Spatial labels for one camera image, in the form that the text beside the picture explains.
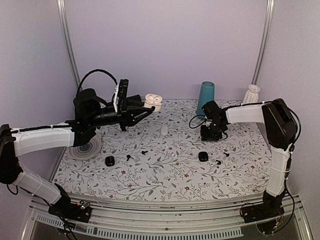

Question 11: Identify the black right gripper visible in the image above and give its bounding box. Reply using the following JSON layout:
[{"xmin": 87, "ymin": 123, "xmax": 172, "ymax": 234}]
[{"xmin": 201, "ymin": 121, "xmax": 226, "ymax": 141}]

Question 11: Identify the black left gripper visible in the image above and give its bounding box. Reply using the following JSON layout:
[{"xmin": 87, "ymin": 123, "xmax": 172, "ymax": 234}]
[{"xmin": 87, "ymin": 97, "xmax": 153, "ymax": 131}]

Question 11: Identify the white earbud charging case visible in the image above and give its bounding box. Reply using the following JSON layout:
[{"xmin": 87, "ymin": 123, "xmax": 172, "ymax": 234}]
[{"xmin": 144, "ymin": 93, "xmax": 163, "ymax": 112}]

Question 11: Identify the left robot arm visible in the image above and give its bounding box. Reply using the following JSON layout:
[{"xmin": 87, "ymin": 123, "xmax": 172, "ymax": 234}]
[{"xmin": 0, "ymin": 88, "xmax": 154, "ymax": 217}]

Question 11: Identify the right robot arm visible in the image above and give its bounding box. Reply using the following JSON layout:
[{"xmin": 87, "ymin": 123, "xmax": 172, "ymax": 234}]
[{"xmin": 121, "ymin": 99, "xmax": 297, "ymax": 218}]

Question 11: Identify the black earbud case right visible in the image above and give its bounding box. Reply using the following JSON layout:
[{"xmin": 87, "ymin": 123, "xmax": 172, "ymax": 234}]
[{"xmin": 198, "ymin": 151, "xmax": 209, "ymax": 162}]

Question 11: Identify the black earbud case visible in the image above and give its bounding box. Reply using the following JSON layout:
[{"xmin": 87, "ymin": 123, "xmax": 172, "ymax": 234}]
[
  {"xmin": 104, "ymin": 156, "xmax": 115, "ymax": 167},
  {"xmin": 198, "ymin": 151, "xmax": 209, "ymax": 162}
]

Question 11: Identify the white oval earbud case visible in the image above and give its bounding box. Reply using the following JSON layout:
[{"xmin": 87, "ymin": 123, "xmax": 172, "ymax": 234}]
[{"xmin": 160, "ymin": 125, "xmax": 169, "ymax": 136}]

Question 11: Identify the black earbud case left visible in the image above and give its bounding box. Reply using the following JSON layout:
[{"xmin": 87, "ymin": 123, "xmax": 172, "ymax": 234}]
[{"xmin": 104, "ymin": 156, "xmax": 115, "ymax": 167}]

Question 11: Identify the teal plastic cup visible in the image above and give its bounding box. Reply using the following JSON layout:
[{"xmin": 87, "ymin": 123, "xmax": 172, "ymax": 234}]
[{"xmin": 196, "ymin": 81, "xmax": 215, "ymax": 120}]

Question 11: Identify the white ribbed vase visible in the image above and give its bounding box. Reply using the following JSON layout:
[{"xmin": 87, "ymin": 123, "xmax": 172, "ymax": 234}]
[{"xmin": 242, "ymin": 84, "xmax": 261, "ymax": 104}]

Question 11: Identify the floral patterned table mat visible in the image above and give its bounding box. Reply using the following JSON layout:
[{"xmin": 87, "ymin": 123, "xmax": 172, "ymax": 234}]
[{"xmin": 53, "ymin": 100, "xmax": 271, "ymax": 202}]

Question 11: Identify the white ribbed plate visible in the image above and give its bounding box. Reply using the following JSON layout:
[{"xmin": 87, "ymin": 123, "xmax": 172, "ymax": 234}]
[{"xmin": 67, "ymin": 131, "xmax": 102, "ymax": 161}]

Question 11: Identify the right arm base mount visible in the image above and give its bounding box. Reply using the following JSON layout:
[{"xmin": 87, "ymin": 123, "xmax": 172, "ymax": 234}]
[{"xmin": 239, "ymin": 202, "xmax": 285, "ymax": 223}]

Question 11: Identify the aluminium front rail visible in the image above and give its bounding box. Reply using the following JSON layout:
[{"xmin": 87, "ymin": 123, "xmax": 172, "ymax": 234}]
[{"xmin": 21, "ymin": 194, "xmax": 315, "ymax": 240}]

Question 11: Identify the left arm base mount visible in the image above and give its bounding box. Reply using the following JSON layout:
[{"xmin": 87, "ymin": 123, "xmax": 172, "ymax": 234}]
[{"xmin": 48, "ymin": 200, "xmax": 93, "ymax": 223}]

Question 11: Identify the aluminium frame post left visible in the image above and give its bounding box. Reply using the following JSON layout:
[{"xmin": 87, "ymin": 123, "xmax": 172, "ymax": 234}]
[{"xmin": 56, "ymin": 0, "xmax": 82, "ymax": 91}]

